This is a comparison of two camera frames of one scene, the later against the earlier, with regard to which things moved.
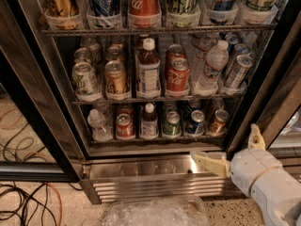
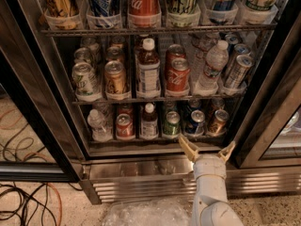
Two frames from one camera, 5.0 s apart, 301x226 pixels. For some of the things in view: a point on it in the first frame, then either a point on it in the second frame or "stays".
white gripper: (253, 166) -> (209, 166)
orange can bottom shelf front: (217, 126) stays
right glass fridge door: (276, 107) stays
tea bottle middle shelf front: (148, 71) stays
